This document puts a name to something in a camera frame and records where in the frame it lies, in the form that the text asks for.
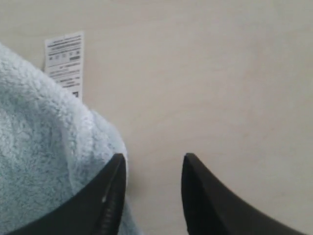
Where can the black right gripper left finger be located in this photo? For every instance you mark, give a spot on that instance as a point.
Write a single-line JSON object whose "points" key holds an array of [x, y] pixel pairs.
{"points": [[94, 210]]}

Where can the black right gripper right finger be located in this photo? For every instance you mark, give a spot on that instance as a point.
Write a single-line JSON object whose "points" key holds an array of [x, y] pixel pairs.
{"points": [[210, 208]]}

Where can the light blue fleece towel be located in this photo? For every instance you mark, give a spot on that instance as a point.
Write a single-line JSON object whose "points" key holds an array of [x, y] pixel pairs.
{"points": [[51, 144]]}

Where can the white care label tag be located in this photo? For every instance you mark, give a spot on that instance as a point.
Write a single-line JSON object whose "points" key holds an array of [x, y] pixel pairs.
{"points": [[64, 61]]}

